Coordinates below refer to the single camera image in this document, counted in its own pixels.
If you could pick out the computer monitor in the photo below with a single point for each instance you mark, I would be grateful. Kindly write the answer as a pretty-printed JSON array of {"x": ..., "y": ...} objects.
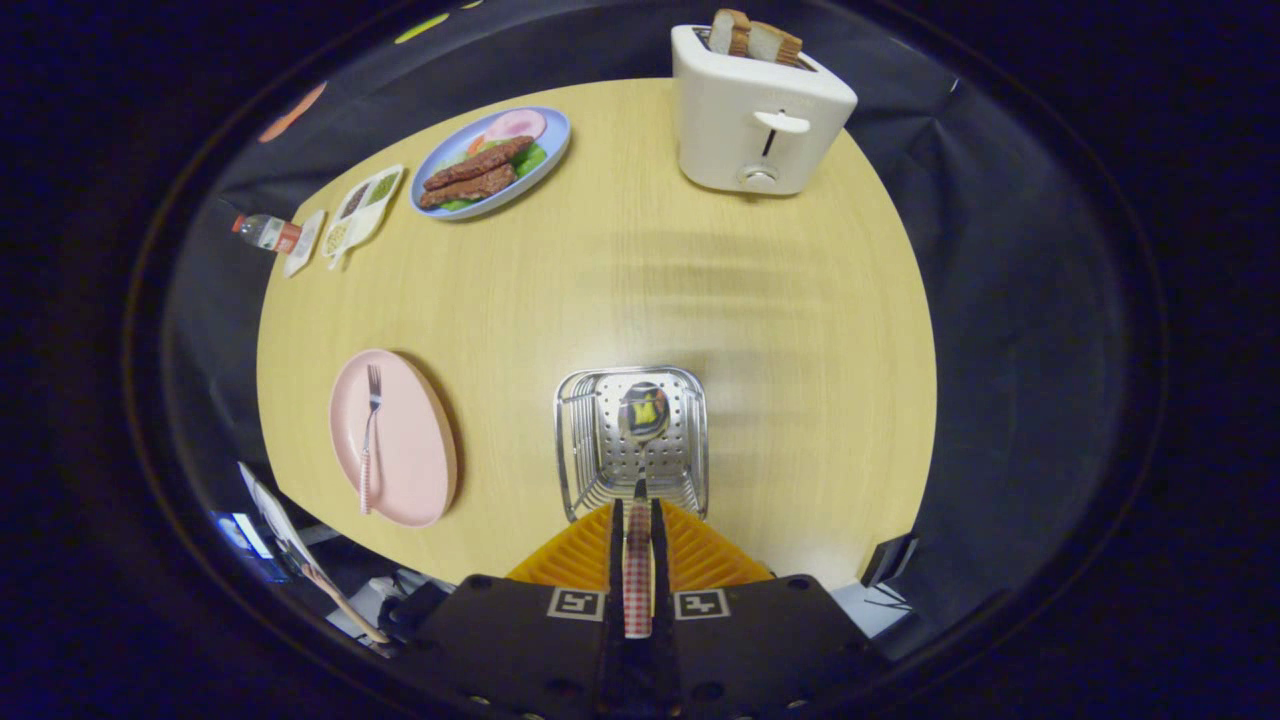
[{"x": 245, "y": 535}]

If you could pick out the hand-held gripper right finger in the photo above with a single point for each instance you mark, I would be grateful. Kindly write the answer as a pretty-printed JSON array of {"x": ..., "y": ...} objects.
[{"x": 659, "y": 550}]

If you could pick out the black office chair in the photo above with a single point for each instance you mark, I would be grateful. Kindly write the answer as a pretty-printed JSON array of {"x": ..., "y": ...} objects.
[{"x": 415, "y": 612}]

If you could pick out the white toaster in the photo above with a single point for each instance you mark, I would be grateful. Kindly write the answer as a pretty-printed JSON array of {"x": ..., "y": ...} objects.
[{"x": 730, "y": 110}]

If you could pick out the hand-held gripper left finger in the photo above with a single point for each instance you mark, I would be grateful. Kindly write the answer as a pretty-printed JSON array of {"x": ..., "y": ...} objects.
[{"x": 618, "y": 550}]

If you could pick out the white square coaster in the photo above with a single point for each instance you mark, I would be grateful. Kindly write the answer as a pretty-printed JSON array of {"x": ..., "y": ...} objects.
[{"x": 305, "y": 250}]

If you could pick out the black box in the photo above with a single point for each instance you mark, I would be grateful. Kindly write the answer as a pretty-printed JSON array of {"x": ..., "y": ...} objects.
[{"x": 888, "y": 560}]

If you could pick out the green lettuce leaves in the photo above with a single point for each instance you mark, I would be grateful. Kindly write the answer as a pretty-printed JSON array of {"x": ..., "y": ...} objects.
[{"x": 530, "y": 160}]

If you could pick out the clear plastic water bottle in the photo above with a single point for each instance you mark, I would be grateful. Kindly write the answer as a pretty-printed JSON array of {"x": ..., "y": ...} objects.
[{"x": 265, "y": 232}]

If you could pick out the white paper sheet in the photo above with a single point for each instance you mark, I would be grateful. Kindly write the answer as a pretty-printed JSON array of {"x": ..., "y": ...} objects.
[{"x": 268, "y": 505}]

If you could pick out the pink plate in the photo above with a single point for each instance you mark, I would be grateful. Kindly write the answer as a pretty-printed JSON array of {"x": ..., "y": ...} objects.
[{"x": 410, "y": 440}]

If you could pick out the white divided tray with beans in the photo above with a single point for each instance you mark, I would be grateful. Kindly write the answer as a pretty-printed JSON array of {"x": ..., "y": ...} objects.
[{"x": 362, "y": 215}]

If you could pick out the brown meat strip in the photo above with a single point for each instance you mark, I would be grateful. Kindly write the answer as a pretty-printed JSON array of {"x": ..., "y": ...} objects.
[
  {"x": 480, "y": 163},
  {"x": 470, "y": 187}
]

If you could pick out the pink ham slice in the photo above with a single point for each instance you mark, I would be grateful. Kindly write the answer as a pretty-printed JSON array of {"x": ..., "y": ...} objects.
[{"x": 516, "y": 125}]

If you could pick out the blue plate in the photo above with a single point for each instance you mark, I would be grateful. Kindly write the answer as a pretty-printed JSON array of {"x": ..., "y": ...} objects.
[{"x": 556, "y": 132}]

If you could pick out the black backdrop cloth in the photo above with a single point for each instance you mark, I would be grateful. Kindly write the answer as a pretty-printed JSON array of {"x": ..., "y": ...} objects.
[{"x": 1000, "y": 300}]

